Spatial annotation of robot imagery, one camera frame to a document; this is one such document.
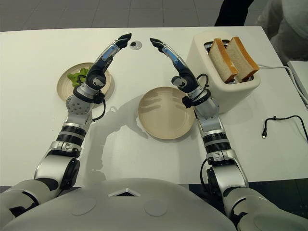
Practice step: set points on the green lettuce leaf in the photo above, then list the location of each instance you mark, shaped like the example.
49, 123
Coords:
73, 78

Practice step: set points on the person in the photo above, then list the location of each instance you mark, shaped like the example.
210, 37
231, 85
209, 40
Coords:
286, 24
231, 12

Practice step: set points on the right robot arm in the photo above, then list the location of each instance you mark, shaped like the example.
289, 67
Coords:
214, 130

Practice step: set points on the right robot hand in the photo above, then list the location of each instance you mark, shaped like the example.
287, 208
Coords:
186, 77

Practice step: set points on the cream round plate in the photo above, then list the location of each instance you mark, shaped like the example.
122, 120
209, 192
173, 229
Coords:
65, 87

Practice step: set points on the cream toaster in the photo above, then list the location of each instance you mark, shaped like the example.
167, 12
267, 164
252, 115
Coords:
204, 60

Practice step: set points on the robot body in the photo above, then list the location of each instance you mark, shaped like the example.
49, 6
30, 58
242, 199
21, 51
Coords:
125, 207

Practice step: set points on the bread slice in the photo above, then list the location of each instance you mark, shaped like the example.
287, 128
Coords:
220, 61
240, 57

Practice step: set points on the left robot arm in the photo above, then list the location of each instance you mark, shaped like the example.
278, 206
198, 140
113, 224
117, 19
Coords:
72, 125

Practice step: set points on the tan round plate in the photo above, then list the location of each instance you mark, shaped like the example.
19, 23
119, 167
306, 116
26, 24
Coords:
166, 118

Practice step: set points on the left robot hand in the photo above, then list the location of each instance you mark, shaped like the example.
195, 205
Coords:
96, 72

